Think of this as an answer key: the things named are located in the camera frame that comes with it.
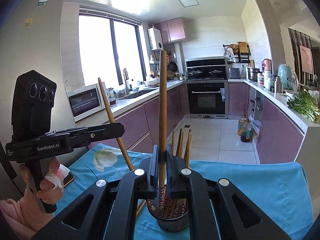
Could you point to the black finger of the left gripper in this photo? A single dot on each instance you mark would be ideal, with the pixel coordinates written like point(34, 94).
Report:
point(84, 136)

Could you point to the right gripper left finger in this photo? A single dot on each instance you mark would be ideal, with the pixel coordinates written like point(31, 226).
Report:
point(153, 173)

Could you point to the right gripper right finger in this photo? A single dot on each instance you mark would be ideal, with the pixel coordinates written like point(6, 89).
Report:
point(172, 164)

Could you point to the kitchen faucet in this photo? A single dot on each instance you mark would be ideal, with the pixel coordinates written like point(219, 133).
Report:
point(126, 79)

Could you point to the left hand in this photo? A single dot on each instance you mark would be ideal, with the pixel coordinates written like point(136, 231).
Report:
point(51, 186)

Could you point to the chopstick bundle in holder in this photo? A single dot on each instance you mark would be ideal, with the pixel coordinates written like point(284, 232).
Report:
point(181, 145)

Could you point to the white microwave oven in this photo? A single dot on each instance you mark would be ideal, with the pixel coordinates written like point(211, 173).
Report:
point(85, 101)

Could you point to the lying chopstick under gripper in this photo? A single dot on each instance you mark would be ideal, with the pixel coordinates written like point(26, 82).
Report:
point(140, 206)

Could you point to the black mesh utensil holder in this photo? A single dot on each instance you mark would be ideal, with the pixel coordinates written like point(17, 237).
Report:
point(173, 217)

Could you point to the black built-in oven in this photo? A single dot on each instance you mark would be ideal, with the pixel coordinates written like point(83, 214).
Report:
point(208, 99)

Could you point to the oil bottle on floor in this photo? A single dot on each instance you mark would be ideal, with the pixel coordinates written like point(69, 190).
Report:
point(244, 129)

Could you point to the window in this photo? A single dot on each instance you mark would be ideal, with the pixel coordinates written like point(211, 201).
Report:
point(107, 47)

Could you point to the black range hood stove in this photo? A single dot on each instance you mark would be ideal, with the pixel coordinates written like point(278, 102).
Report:
point(207, 68)

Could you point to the grey refrigerator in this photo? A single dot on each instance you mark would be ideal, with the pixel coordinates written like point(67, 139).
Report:
point(30, 39)

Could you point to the blue floral tablecloth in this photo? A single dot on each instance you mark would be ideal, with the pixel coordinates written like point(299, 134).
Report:
point(280, 190)

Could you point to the white water heater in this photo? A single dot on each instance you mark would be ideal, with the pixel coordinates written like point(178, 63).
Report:
point(155, 39)

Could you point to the steel pot on counter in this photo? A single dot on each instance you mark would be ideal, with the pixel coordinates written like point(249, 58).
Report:
point(252, 74)

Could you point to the pink thermos jug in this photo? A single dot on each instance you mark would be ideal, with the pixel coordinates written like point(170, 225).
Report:
point(267, 67)

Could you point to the green leafy vegetables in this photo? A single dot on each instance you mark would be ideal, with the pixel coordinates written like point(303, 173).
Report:
point(303, 103)

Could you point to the mint green kettle appliance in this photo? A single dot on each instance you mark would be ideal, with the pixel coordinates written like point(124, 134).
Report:
point(286, 75)

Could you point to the wall spice rack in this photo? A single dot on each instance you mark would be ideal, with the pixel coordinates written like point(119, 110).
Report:
point(237, 52)

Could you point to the pink wall cabinet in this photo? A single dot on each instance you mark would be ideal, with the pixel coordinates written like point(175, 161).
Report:
point(171, 30)

